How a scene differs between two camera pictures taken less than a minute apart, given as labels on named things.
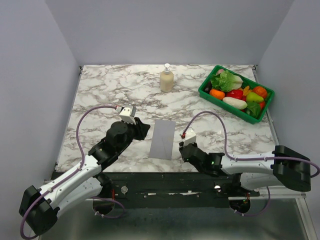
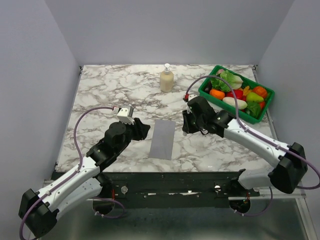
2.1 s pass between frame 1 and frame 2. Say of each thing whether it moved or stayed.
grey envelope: stayed
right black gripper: moved
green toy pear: stayed
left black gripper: stayed
